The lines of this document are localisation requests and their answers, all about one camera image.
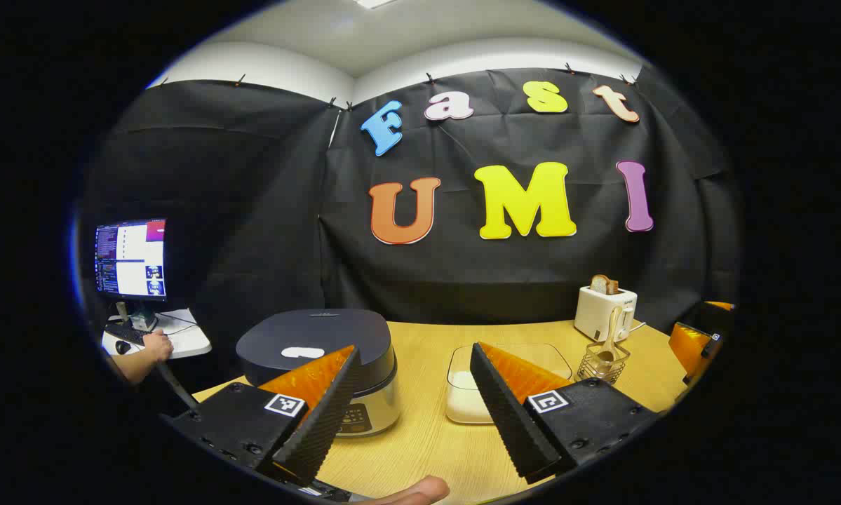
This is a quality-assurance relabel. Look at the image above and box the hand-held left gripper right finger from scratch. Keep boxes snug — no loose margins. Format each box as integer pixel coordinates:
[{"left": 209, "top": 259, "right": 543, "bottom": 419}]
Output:
[{"left": 469, "top": 342, "right": 663, "bottom": 486}]

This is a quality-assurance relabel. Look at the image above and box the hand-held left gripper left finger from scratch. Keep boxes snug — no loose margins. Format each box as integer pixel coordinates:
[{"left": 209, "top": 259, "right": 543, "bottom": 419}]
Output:
[{"left": 161, "top": 344, "right": 362, "bottom": 488}]

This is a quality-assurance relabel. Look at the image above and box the wooden spoon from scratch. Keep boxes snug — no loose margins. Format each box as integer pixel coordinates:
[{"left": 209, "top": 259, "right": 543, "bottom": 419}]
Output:
[{"left": 596, "top": 305, "right": 626, "bottom": 364}]

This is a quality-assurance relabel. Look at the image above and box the dark grey rice cooker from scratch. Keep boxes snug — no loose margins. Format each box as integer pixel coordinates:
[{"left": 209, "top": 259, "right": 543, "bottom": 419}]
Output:
[{"left": 236, "top": 309, "right": 401, "bottom": 439}]

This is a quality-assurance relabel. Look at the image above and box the metal wire chopstick holder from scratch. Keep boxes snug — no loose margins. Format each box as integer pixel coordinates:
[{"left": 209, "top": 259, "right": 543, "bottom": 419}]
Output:
[{"left": 576, "top": 342, "right": 631, "bottom": 385}]

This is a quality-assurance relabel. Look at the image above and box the clear rice container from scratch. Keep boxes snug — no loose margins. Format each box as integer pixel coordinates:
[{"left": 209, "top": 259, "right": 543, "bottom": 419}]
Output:
[{"left": 445, "top": 342, "right": 574, "bottom": 425}]

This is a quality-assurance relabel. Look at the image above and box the white toaster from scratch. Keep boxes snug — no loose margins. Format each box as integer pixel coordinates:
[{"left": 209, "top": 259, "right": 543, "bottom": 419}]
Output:
[{"left": 573, "top": 284, "right": 638, "bottom": 344}]

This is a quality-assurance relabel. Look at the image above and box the white side table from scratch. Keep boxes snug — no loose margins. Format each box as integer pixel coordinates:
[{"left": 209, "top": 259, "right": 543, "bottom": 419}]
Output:
[{"left": 101, "top": 309, "right": 213, "bottom": 413}]

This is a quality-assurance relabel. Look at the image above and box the black keyboard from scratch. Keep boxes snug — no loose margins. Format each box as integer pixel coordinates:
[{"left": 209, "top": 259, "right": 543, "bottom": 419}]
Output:
[{"left": 105, "top": 321, "right": 158, "bottom": 346}]

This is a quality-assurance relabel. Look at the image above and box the black backdrop cloth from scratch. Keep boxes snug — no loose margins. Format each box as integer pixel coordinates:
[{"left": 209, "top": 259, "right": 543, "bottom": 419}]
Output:
[{"left": 76, "top": 67, "right": 744, "bottom": 393}]

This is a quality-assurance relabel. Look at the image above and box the computer monitor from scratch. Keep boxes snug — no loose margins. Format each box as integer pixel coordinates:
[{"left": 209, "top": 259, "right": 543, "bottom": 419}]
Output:
[{"left": 95, "top": 218, "right": 168, "bottom": 325}]

